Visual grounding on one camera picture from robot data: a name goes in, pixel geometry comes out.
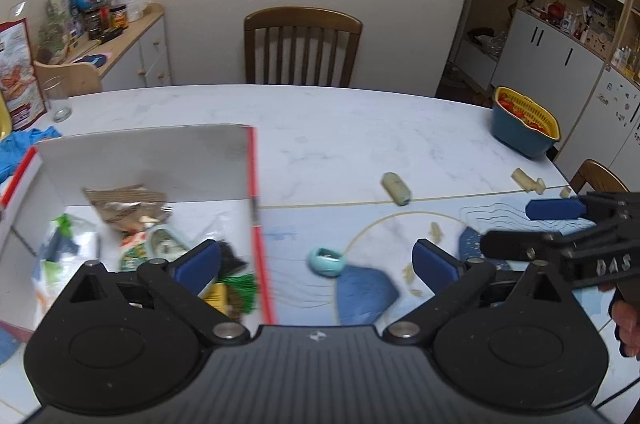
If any red white snack bag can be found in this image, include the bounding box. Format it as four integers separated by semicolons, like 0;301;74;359
0;19;46;130

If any white wooden sideboard cabinet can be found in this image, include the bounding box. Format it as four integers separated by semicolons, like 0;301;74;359
63;2;172;92

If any yellow small carton box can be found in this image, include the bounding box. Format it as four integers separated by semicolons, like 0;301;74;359
201;282;230;316

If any beige plastic tube piece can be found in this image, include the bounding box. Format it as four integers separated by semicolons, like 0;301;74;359
511;167;547;196

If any mint correction tape dispenser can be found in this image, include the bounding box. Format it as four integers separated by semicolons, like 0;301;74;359
144;224;192;262

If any clear drinking glass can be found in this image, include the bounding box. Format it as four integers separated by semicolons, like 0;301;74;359
42;76;73;123

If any yellow label jar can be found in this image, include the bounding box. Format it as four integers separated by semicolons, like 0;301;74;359
110;5;128;28

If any red white cardboard box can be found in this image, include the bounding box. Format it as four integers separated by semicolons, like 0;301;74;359
1;124;276;342

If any dark glass jar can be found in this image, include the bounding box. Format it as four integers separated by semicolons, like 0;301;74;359
84;9;104;40

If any grey green eraser block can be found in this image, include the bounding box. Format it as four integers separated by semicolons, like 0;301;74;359
381;173;412;206

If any gold foil snack bag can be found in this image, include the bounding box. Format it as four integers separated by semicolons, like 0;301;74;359
82;184;171;233

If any person right hand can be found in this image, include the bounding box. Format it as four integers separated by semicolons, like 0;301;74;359
611;300;640;358

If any white kitchen cabinet unit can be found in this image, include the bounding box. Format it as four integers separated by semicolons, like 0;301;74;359
449;0;639;176

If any blue yellow strainer basket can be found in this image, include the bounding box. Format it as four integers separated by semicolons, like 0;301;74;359
490;86;561;158

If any blue rubber glove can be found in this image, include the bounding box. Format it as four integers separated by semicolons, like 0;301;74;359
0;126;62;182

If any light wooden chair back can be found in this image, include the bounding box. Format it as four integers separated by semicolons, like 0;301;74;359
34;61;103;97

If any small beige plastic piece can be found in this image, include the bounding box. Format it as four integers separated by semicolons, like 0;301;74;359
560;187;572;199

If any brown wooden chair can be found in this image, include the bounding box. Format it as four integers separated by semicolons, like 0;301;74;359
243;6;363;88
570;158;629;193

